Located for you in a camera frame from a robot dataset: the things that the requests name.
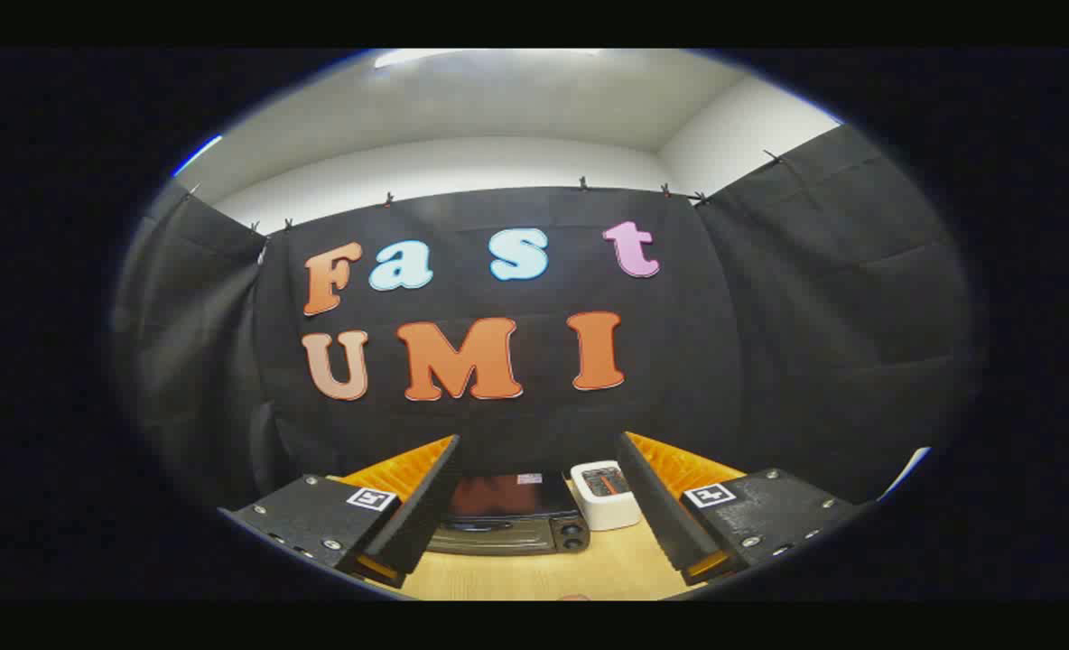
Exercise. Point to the white boxy appliance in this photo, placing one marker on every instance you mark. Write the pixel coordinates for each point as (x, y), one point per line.
(602, 513)

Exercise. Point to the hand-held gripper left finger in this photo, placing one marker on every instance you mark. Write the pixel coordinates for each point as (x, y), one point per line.
(426, 510)

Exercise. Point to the black backdrop cloth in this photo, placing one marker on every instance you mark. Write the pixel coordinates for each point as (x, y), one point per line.
(724, 361)

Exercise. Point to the row of small cloth clips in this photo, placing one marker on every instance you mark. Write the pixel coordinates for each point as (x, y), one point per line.
(582, 184)

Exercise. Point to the ceiling light panel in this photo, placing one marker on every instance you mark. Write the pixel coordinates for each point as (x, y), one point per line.
(462, 56)

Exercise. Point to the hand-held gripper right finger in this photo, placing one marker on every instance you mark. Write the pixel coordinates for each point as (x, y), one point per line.
(656, 506)

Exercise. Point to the black toaster oven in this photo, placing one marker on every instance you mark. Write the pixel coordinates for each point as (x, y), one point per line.
(507, 534)

